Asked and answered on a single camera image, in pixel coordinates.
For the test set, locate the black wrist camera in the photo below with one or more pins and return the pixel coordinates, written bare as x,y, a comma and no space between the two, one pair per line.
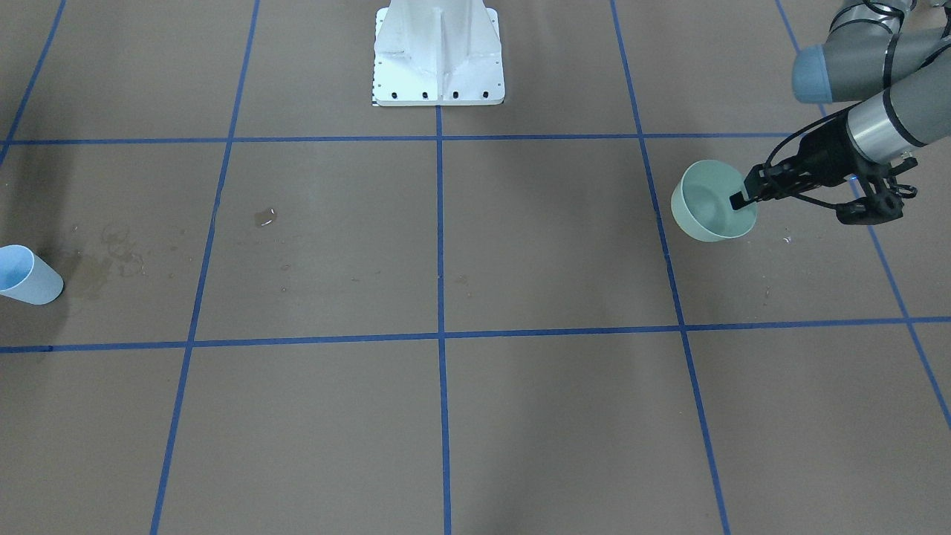
883,197

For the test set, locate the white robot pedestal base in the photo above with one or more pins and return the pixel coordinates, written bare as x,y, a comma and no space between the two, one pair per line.
437,53

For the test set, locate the light blue cup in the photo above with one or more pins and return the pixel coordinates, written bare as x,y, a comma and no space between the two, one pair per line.
27,278

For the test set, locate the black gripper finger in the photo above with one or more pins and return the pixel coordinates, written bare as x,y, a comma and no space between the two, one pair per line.
739,201
762,180

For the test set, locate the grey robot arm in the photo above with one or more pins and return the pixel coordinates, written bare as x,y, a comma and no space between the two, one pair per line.
895,86

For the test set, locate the mint green bowl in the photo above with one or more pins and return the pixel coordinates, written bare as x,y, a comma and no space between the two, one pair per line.
701,202

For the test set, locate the brown paper table mat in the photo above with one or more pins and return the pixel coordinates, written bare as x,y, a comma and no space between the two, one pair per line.
287,311

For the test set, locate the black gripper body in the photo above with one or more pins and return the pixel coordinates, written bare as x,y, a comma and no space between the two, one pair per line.
823,151

